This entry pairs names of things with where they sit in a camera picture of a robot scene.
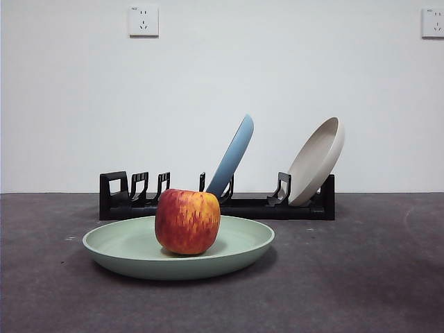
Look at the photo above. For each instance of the red yellow apple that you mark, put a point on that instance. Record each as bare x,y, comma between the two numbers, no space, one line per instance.
187,222

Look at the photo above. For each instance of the green plate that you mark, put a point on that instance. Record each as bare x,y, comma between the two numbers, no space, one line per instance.
121,243

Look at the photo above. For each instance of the blue plate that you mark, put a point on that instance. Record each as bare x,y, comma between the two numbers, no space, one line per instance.
232,156

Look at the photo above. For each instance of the black plate rack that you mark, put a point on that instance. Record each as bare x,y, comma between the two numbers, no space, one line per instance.
249,210

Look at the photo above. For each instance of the beige plate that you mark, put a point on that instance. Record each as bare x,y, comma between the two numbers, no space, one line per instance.
315,163

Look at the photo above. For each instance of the white wall socket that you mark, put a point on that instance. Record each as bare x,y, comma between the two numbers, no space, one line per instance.
433,22
144,21

